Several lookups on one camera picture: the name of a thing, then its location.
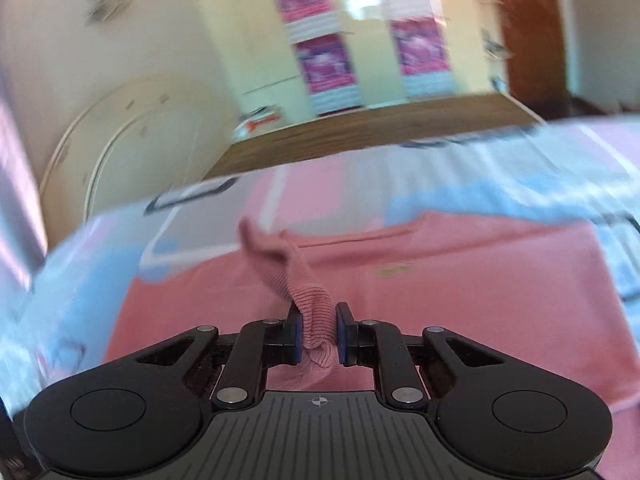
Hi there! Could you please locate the wooden bed frame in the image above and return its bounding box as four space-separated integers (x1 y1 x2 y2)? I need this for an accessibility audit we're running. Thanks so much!
202 91 549 181

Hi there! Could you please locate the cream wardrobe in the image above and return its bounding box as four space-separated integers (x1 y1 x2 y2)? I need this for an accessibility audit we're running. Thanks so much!
182 0 507 127

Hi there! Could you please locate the cream round headboard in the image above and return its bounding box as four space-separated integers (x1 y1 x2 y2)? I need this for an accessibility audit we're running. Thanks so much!
37 74 240 226

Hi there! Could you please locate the white orange box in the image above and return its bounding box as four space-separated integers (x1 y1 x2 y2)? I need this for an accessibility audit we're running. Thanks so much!
232 105 282 141

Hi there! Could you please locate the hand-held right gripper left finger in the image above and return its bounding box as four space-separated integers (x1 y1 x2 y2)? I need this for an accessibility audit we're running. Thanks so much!
135 302 304 411

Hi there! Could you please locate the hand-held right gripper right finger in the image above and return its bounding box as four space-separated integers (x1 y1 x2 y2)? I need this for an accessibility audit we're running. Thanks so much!
335 302 507 411

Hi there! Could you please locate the brown wooden door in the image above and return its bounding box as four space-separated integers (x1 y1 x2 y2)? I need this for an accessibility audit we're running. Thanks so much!
485 0 572 111

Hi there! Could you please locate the patterned bed sheet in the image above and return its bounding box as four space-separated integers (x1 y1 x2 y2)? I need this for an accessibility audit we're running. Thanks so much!
0 110 640 480

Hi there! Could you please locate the pink knit shirt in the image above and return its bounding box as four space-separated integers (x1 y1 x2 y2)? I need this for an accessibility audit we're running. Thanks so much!
102 210 640 480

